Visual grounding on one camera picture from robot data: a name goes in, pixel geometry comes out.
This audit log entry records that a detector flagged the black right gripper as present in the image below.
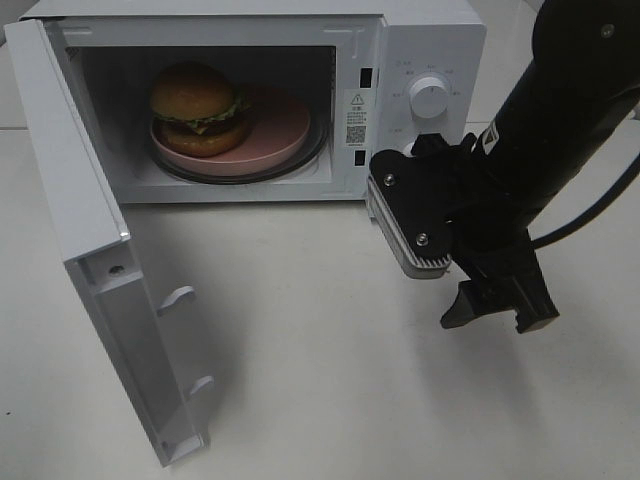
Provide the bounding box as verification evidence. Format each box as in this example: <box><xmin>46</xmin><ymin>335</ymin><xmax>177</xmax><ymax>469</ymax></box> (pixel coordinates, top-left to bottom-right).
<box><xmin>412</xmin><ymin>134</ymin><xmax>559</xmax><ymax>334</ymax></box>

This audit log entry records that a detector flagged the white timer knob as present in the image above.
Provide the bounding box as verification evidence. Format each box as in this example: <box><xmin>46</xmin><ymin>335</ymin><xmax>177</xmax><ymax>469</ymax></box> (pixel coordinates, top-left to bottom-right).
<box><xmin>402</xmin><ymin>141</ymin><xmax>415</xmax><ymax>157</ymax></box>

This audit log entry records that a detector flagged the pink round plate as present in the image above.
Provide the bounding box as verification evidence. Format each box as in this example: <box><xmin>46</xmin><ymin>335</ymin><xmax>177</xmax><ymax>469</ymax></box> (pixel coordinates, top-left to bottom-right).
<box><xmin>150</xmin><ymin>85</ymin><xmax>312</xmax><ymax>183</ymax></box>

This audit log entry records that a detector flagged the toy hamburger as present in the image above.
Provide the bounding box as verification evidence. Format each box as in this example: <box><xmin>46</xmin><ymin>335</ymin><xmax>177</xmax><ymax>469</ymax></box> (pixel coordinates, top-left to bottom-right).
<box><xmin>149</xmin><ymin>62</ymin><xmax>250</xmax><ymax>158</ymax></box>

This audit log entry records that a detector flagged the white microwave door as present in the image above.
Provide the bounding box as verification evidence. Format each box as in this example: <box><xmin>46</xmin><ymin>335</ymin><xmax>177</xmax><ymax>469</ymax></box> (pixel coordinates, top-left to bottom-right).
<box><xmin>5</xmin><ymin>20</ymin><xmax>214</xmax><ymax>466</ymax></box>

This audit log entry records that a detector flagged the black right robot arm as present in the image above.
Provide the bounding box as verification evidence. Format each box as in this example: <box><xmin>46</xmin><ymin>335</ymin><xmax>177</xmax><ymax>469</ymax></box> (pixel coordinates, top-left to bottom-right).
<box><xmin>412</xmin><ymin>1</ymin><xmax>639</xmax><ymax>333</ymax></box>

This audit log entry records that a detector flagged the white upper power knob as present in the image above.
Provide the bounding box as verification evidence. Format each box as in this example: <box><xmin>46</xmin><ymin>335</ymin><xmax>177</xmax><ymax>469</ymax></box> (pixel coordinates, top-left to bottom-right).
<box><xmin>408</xmin><ymin>73</ymin><xmax>450</xmax><ymax>119</ymax></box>

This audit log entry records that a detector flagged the glass turntable tray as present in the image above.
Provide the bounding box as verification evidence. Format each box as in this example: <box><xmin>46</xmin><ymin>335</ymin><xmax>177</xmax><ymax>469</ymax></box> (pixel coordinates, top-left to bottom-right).
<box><xmin>150</xmin><ymin>117</ymin><xmax>328</xmax><ymax>185</ymax></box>

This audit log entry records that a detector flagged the warning label sticker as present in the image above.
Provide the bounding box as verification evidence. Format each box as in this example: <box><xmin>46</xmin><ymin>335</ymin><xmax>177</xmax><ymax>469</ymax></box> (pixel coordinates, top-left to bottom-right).
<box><xmin>343</xmin><ymin>89</ymin><xmax>372</xmax><ymax>147</ymax></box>

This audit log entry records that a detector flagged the white microwave oven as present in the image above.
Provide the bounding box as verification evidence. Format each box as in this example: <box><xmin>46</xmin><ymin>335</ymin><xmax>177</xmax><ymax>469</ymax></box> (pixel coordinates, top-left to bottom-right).
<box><xmin>18</xmin><ymin>1</ymin><xmax>486</xmax><ymax>206</ymax></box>

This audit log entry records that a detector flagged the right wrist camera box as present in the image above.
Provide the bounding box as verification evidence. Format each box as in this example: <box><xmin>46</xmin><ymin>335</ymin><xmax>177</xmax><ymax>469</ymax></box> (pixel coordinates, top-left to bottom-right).
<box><xmin>367</xmin><ymin>150</ymin><xmax>452</xmax><ymax>280</ymax></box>

